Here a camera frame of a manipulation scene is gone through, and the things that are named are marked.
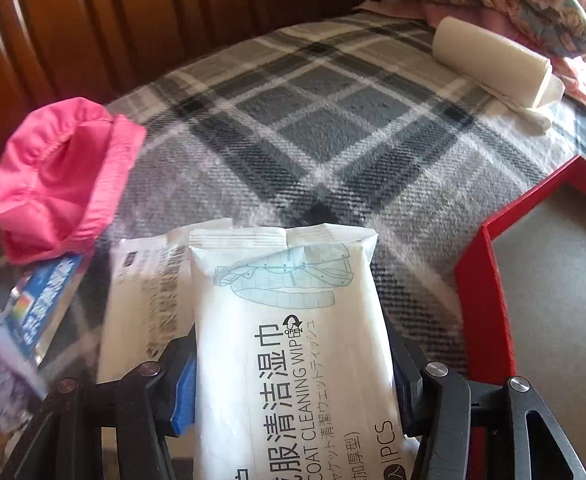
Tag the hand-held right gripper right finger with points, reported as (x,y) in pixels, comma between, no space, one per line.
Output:
(407,385)

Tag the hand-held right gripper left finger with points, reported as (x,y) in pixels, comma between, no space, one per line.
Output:
(184,392)

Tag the white wet wipes packet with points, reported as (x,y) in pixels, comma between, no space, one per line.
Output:
(283,335)

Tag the red container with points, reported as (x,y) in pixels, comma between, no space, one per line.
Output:
(493,280)

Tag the blue printed packet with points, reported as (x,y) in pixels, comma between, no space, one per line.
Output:
(48,305)

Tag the pink cloth garment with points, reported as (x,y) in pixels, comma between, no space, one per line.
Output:
(58,180)

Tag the grey plaid blanket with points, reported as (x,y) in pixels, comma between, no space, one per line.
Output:
(323,135)

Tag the white paper roll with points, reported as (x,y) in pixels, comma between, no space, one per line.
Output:
(483,57)

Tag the pink bed sheet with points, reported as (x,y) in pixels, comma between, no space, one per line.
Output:
(435,12)

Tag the wooden headboard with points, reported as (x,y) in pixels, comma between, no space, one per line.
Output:
(123,10)

